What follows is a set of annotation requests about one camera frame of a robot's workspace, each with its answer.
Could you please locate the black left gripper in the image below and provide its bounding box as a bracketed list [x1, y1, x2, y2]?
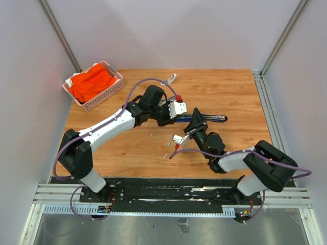
[150, 100, 178, 126]

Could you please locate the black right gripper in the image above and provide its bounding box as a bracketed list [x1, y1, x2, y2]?
[183, 107, 209, 158]

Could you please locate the grey white stapler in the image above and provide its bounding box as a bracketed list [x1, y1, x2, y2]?
[159, 96, 176, 106]

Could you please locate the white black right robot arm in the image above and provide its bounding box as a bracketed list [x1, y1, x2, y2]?
[184, 108, 298, 204]

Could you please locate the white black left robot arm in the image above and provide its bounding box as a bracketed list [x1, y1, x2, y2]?
[58, 85, 187, 202]

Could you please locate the orange cloth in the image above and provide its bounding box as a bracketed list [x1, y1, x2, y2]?
[68, 63, 117, 103]

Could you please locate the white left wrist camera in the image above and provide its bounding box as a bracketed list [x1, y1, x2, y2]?
[168, 101, 187, 119]

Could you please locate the right aluminium frame post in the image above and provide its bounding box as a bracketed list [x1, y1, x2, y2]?
[260, 0, 312, 76]

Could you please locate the aluminium frame post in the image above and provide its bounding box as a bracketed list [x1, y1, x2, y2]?
[260, 0, 312, 76]
[37, 0, 82, 72]

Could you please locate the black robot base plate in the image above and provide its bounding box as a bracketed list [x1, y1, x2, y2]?
[45, 178, 264, 214]

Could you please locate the grey slotted cable duct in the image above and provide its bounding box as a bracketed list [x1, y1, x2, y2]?
[43, 204, 236, 218]

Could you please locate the left aluminium frame post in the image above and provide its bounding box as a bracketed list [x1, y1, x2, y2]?
[37, 0, 82, 72]

